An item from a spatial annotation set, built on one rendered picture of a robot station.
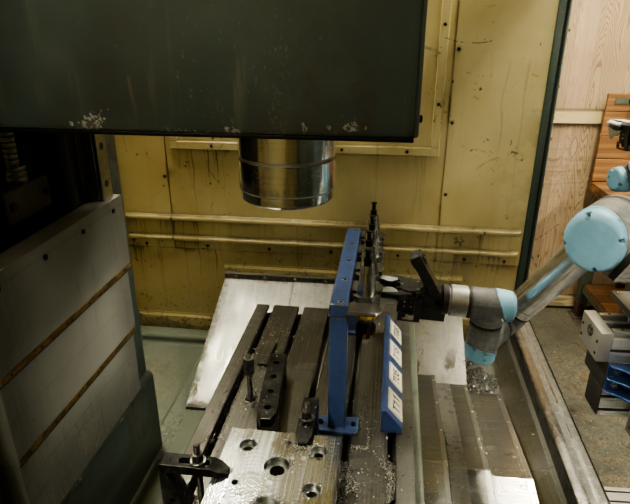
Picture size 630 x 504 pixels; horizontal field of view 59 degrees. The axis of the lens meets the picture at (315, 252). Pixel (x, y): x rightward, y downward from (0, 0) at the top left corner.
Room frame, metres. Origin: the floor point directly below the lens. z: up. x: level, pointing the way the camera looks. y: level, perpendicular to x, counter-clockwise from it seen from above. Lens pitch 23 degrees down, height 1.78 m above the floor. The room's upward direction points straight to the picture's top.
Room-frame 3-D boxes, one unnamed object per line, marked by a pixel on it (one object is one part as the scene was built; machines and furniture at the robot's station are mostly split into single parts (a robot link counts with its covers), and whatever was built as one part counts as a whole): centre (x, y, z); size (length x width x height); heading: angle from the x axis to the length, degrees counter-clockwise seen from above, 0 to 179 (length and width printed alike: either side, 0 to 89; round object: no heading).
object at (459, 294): (1.18, -0.33, 1.16); 0.08 x 0.05 x 0.08; 172
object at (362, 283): (1.09, -0.11, 1.26); 0.04 x 0.04 x 0.07
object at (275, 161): (0.91, 0.05, 1.56); 0.16 x 0.16 x 0.12
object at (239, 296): (1.55, -0.05, 0.75); 0.89 x 0.70 x 0.26; 82
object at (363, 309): (1.04, -0.11, 1.21); 0.07 x 0.05 x 0.01; 82
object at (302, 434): (0.95, 0.02, 0.97); 0.13 x 0.03 x 0.15; 172
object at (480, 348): (1.18, -0.42, 1.06); 0.11 x 0.08 x 0.11; 138
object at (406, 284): (1.18, -0.25, 1.16); 0.12 x 0.08 x 0.09; 82
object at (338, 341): (1.05, -0.05, 1.05); 0.10 x 0.05 x 0.30; 82
